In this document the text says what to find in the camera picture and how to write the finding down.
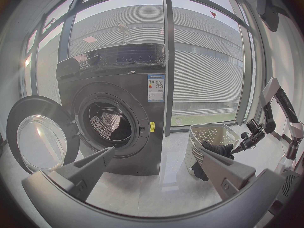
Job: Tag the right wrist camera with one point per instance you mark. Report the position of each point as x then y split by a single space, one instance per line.
253 125

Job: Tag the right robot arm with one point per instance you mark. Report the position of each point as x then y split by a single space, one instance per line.
269 91

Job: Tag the washing machine door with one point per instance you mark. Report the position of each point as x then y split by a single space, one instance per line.
59 117

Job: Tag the grey washing machine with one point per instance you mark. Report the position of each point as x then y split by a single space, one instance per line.
123 89

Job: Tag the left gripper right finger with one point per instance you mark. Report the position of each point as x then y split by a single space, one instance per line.
225 174

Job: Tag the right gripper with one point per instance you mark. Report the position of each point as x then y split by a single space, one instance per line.
254 139

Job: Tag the cream laundry basket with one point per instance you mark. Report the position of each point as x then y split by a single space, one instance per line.
213 133

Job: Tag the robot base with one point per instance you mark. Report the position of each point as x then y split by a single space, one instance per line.
291 184

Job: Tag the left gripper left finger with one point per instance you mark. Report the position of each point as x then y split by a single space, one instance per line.
82 174

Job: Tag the window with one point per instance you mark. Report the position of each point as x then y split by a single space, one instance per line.
204 63

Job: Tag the heap of dark clothes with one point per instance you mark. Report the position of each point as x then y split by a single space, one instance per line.
217 148

